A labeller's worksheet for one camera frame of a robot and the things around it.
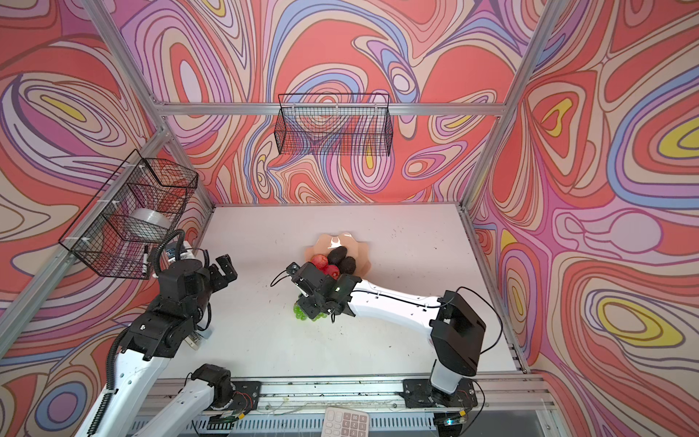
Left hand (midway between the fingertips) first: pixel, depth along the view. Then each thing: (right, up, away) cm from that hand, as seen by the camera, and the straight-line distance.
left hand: (217, 261), depth 70 cm
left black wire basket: (-28, +16, +10) cm, 34 cm away
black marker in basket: (-20, 0, +2) cm, 20 cm away
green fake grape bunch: (+20, -18, +12) cm, 29 cm away
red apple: (+24, -3, +25) cm, 35 cm away
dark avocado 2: (+34, -4, +25) cm, 42 cm away
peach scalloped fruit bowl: (+37, +1, +31) cm, 48 cm away
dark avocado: (+30, -1, +26) cm, 40 cm away
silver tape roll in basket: (-18, +10, 0) cm, 21 cm away
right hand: (+23, -13, +9) cm, 28 cm away
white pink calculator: (+34, -42, -1) cm, 53 cm away
